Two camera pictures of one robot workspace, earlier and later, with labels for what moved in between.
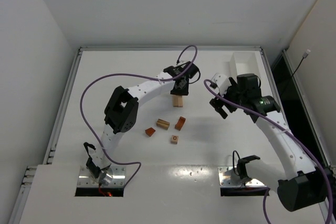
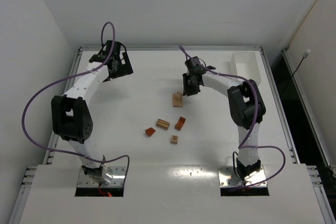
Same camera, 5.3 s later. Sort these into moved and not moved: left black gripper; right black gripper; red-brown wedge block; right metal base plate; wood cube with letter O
Moved: right black gripper; left black gripper
Not moved: right metal base plate; wood cube with letter O; red-brown wedge block
